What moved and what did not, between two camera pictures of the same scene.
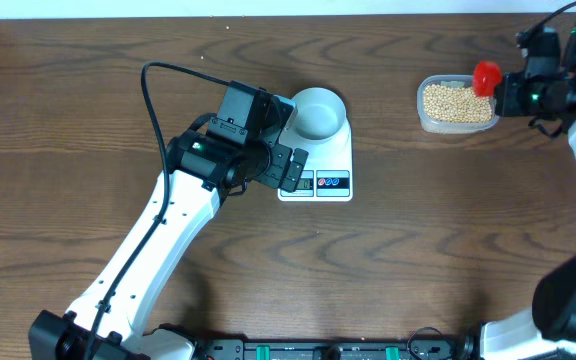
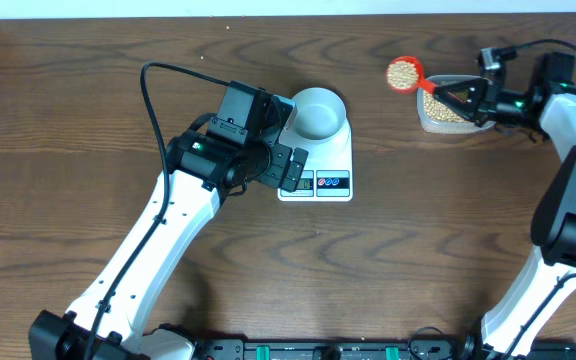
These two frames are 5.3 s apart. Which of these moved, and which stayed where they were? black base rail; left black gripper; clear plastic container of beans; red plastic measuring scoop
Moved: red plastic measuring scoop
Stayed: black base rail; left black gripper; clear plastic container of beans
